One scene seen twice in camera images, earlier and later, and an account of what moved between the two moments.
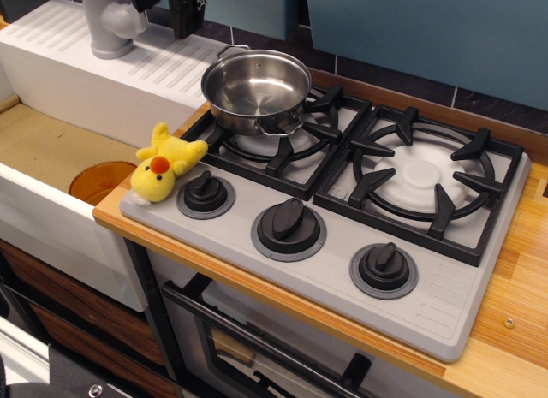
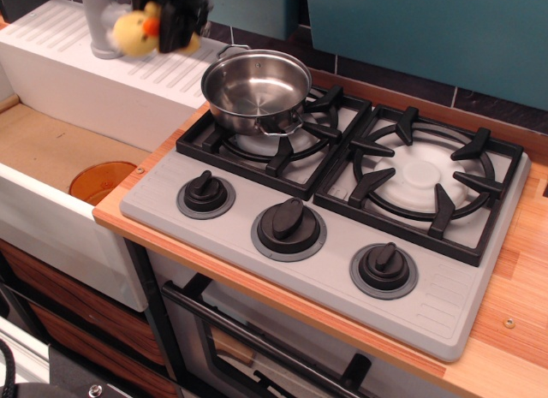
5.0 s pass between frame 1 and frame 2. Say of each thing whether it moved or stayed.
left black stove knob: stayed
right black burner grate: stayed
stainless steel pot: stayed
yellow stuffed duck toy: moved
